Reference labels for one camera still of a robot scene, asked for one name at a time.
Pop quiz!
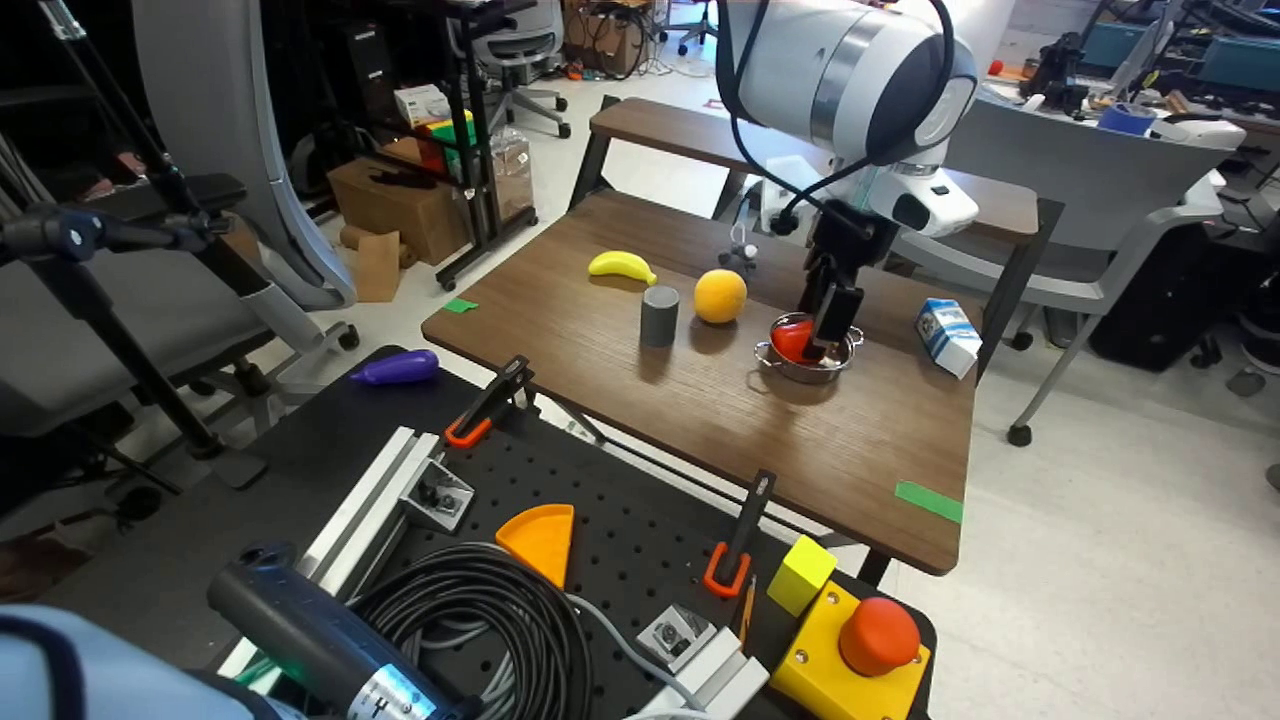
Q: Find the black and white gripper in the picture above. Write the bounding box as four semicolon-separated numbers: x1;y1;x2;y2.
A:
797;200;896;347

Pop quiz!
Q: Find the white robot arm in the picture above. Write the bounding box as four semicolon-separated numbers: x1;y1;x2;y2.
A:
715;0;975;356

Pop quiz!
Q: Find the yellow orange toy fruit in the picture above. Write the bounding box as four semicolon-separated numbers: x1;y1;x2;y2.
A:
698;267;749;323

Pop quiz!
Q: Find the white blue milk carton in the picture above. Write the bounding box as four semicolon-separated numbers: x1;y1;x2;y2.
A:
915;294;983;378

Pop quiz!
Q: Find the grey plastic cup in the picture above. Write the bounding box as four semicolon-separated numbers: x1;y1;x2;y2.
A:
639;283;679;352

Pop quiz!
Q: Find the yellow toy banana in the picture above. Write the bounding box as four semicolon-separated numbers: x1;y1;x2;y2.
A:
589;249;657;287

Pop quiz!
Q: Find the wooden bench shelf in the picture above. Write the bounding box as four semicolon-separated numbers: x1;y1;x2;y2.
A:
570;92;1043;244

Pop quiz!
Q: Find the green tape marker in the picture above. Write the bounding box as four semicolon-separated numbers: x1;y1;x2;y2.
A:
896;480;965;524
443;294;479;316

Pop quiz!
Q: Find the grey office chair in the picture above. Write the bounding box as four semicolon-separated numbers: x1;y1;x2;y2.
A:
883;100;1244;446

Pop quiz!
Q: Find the orange black clamp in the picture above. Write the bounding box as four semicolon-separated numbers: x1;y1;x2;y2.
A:
443;356;533;446
703;470;776;600

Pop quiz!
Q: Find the yellow box red button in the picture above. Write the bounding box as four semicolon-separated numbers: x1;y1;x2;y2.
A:
769;537;934;720

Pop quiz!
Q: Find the orange plastic wedge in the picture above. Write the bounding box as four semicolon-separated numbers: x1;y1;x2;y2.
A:
495;503;576;587

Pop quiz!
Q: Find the cardboard box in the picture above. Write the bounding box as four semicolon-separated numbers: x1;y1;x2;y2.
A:
327;156;472;263

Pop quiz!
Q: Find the purple toy eggplant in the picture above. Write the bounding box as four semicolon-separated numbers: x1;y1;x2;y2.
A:
353;347;441;387

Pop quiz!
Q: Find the coiled black cable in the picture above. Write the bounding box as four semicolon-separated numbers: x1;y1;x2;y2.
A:
347;538;601;720

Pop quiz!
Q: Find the aluminium extrusion rail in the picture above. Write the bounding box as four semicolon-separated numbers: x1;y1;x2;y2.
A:
209;429;441;696

